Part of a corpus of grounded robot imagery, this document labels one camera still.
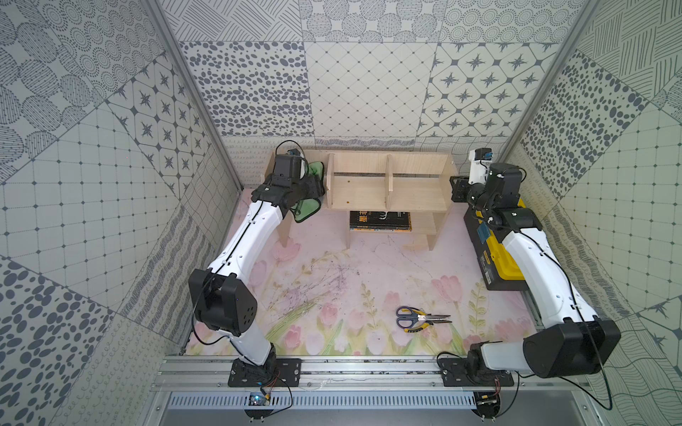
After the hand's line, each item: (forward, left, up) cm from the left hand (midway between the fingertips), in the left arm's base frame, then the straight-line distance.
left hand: (310, 178), depth 83 cm
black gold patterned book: (-5, -23, -15) cm, 28 cm away
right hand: (-4, -43, +3) cm, 43 cm away
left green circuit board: (-55, +12, -32) cm, 64 cm away
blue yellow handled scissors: (-33, -33, -30) cm, 56 cm away
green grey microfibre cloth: (-9, 0, -4) cm, 10 cm away
